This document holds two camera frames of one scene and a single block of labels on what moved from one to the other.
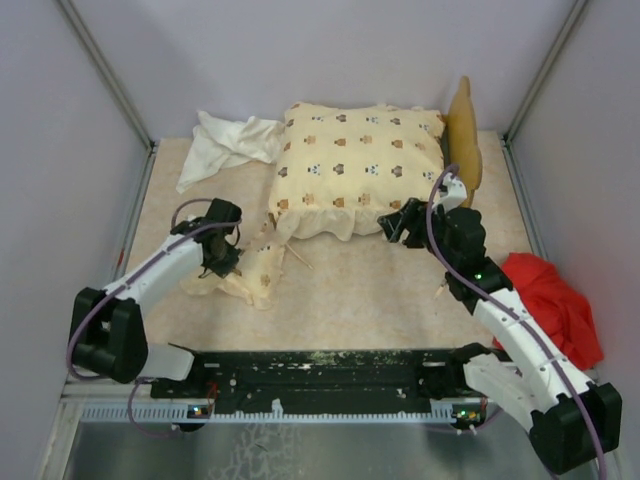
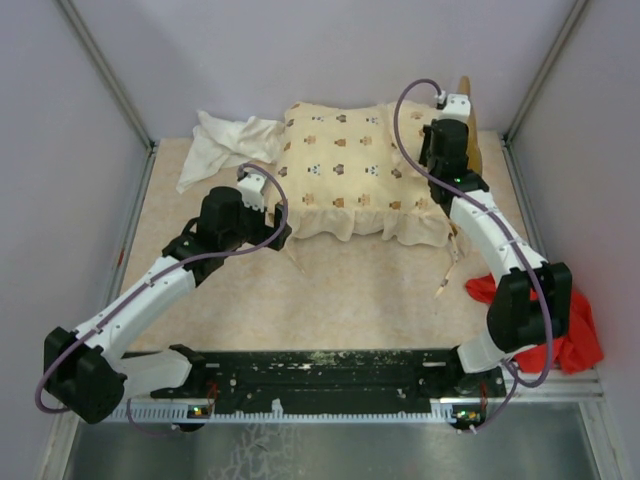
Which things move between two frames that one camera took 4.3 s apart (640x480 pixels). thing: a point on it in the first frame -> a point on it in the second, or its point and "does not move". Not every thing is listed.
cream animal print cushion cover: (338, 168) does not move
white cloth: (217, 144) does not move
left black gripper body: (223, 265) -> (278, 219)
